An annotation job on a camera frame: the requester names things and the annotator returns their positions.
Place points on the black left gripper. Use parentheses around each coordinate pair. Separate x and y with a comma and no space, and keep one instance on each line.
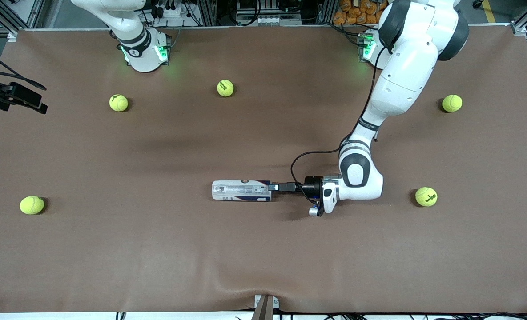
(311,186)

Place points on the yellow tennis ball Wilson print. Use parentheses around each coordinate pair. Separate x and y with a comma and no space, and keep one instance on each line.
(426,196)

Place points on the pile of orange bags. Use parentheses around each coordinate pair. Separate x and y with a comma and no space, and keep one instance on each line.
(356,15)

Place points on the clear Wilson tennis ball can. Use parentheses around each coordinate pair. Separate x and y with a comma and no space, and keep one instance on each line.
(241,190)

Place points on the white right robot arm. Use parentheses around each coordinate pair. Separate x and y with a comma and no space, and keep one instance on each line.
(138,49)

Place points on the yellow tennis ball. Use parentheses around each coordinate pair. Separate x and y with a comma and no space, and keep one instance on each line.
(452,103)
(118,102)
(32,205)
(225,88)

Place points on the white power strip with plugs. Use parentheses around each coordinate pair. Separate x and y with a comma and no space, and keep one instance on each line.
(174,10)

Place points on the metal table edge bracket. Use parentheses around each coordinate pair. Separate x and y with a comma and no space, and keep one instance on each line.
(265,304)

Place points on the aluminium frame post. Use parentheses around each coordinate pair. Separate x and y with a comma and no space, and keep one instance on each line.
(207,11)
(327,11)

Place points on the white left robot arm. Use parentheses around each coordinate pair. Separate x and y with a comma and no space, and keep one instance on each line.
(405,75)

